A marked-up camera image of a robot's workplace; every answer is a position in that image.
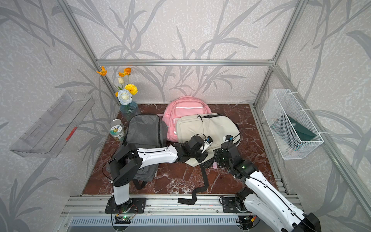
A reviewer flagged beige backpack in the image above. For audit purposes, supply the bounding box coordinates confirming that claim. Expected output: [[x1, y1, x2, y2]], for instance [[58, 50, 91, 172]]
[[175, 113, 242, 206]]

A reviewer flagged grey backpack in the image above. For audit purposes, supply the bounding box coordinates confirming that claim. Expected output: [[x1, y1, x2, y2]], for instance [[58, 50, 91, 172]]
[[109, 114, 168, 191]]

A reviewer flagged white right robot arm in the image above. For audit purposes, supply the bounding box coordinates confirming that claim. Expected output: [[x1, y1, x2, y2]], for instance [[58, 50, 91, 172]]
[[214, 140, 321, 232]]

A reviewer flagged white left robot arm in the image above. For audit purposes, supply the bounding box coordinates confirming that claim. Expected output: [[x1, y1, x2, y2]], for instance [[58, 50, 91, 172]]
[[108, 134, 213, 206]]

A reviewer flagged pink backpack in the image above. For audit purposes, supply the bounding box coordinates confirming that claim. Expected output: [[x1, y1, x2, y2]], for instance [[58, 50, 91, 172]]
[[163, 96, 212, 143]]

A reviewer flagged green box in basket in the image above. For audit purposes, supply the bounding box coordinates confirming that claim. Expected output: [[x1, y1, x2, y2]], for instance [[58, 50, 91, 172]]
[[270, 113, 317, 151]]

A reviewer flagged blue glass vase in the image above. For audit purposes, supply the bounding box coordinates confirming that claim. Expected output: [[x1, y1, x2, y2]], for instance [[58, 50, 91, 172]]
[[120, 101, 141, 121]]

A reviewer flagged sunflower label plastic can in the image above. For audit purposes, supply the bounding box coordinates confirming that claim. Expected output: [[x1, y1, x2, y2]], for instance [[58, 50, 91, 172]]
[[110, 125, 125, 141]]

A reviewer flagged artificial flower bouquet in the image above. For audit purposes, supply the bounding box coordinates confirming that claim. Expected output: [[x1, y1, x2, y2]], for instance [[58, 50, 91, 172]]
[[115, 67, 138, 105]]

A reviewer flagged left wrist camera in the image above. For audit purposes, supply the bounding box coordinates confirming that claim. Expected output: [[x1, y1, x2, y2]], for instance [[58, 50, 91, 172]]
[[203, 136, 213, 152]]

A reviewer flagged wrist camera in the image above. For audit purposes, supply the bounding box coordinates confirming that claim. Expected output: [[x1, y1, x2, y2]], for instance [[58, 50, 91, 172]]
[[203, 136, 213, 152], [225, 135, 234, 142]]

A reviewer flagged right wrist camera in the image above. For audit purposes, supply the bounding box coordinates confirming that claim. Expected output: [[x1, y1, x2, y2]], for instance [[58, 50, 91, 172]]
[[225, 135, 234, 142]]

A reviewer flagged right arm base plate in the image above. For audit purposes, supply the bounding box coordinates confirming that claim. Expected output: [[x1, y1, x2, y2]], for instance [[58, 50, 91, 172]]
[[219, 196, 239, 213]]

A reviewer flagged white wire mesh basket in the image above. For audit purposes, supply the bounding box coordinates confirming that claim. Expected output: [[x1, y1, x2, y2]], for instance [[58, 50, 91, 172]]
[[263, 89, 324, 160]]

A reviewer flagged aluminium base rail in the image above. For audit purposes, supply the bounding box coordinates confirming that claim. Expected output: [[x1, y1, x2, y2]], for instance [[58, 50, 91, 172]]
[[60, 195, 302, 218]]

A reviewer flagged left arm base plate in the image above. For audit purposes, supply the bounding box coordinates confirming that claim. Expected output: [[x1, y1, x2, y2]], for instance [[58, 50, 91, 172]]
[[105, 197, 146, 214]]

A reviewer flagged clear acrylic wall shelf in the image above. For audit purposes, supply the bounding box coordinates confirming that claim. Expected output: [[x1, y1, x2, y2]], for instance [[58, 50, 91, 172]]
[[10, 91, 95, 158]]

